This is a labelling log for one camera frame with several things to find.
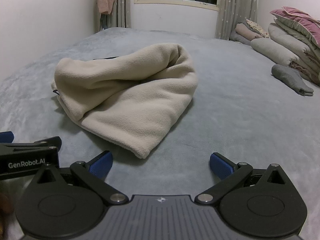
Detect grey folded quilts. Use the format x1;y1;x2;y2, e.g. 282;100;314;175
251;17;320;85

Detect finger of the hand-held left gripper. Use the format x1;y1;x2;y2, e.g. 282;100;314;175
0;131;15;144
34;136;62;152

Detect pink folded blanket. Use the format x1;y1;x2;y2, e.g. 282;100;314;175
236;23;264;39

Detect grey bed blanket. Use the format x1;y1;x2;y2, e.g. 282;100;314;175
0;27;320;240

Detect beige sweatshirt with black sleeves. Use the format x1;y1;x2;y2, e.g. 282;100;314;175
51;43;199;159

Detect grey star-patterned curtain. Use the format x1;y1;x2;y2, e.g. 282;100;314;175
110;0;132;28
215;0;259;40

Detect pink folded quilt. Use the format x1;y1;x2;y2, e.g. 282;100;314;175
270;6;320;45

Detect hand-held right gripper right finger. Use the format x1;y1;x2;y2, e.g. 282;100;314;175
194;152;288;205

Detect grey folded blanket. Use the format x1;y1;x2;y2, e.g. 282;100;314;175
229;31;253;45

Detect grey folded garment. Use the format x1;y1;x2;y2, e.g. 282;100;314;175
272;64;314;96

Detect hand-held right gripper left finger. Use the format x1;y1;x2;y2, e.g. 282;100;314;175
32;151;128;205

